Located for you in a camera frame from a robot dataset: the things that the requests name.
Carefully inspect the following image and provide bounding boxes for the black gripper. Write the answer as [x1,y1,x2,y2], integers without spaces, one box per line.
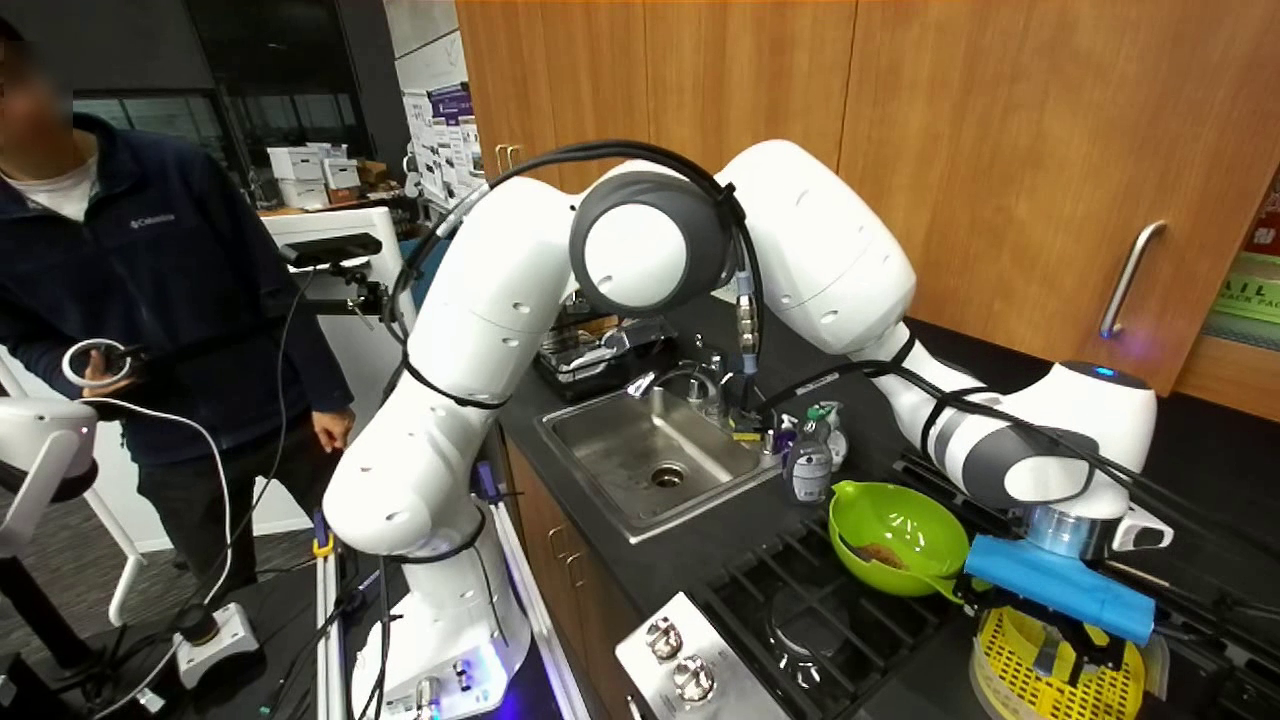
[1029,612,1169,689]

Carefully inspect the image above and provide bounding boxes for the green plastic bowl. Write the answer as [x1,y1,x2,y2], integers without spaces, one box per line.
[823,474,981,614]

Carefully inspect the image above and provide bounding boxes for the black stove top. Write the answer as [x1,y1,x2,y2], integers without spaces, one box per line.
[613,452,1280,720]

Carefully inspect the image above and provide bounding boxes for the clear bottle green cap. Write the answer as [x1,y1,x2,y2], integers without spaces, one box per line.
[793,395,852,506]

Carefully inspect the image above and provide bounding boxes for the clear soap pump bottle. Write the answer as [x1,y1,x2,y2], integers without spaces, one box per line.
[765,407,803,472]

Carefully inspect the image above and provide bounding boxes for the green paper sign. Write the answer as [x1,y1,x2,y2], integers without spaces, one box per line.
[1203,173,1280,357]

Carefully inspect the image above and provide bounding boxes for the silver stove knob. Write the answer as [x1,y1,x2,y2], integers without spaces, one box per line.
[669,656,715,706]
[644,614,689,663]

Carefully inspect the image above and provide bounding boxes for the chrome faucet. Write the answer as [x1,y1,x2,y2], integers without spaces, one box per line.
[644,360,731,431]

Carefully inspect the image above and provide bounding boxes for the stainless steel sink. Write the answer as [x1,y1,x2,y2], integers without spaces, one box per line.
[536,379,793,547]

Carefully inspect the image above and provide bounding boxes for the white desk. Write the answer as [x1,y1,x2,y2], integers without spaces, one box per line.
[257,200,413,314]

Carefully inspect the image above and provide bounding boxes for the white boxes on shelf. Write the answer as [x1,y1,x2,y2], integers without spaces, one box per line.
[262,135,370,213]

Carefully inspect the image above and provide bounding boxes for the person in dark jacket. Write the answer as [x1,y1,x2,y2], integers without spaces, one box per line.
[0,24,362,603]

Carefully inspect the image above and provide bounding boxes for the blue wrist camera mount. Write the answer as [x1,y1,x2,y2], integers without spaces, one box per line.
[959,532,1160,651]

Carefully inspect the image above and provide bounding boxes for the silver cabinet handle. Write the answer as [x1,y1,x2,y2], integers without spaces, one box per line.
[1097,214,1171,339]

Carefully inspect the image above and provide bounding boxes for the wooden wall cabinets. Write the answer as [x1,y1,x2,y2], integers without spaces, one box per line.
[452,0,1280,425]

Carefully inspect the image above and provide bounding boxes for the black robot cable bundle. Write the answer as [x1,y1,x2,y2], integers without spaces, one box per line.
[379,135,1280,564]

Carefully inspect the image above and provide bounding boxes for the aluminium rail with yellow clip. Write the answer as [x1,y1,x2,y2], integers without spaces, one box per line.
[309,525,351,720]

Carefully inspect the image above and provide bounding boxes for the wall poster with purple print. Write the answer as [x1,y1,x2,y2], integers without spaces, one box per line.
[397,78,488,214]

